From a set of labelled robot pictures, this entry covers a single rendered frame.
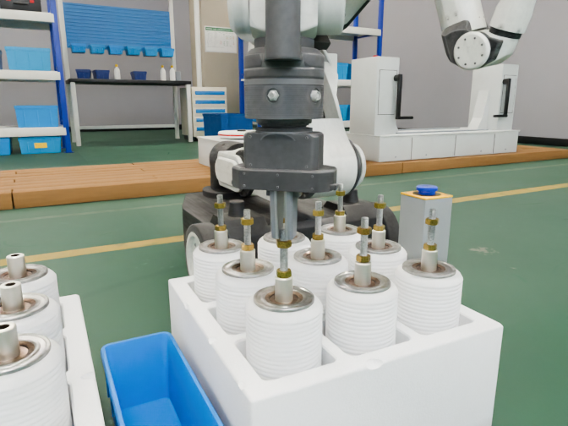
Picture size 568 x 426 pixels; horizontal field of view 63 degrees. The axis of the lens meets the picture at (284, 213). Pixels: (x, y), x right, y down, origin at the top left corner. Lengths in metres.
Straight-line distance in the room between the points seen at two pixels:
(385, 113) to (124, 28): 4.16
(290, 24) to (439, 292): 0.40
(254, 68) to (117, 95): 8.52
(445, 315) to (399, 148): 2.81
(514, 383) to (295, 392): 0.52
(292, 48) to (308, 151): 0.11
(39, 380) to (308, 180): 0.32
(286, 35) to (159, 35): 6.30
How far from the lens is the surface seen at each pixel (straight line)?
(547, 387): 0.98
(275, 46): 0.46
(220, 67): 7.14
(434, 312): 0.68
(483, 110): 4.33
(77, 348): 0.67
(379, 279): 0.64
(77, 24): 6.60
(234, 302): 0.65
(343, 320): 0.61
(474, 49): 1.10
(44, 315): 0.61
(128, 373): 0.82
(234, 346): 0.62
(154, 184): 2.56
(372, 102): 3.40
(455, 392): 0.72
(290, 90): 0.49
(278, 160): 0.51
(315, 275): 0.69
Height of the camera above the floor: 0.49
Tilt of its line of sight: 13 degrees down
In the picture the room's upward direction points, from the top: straight up
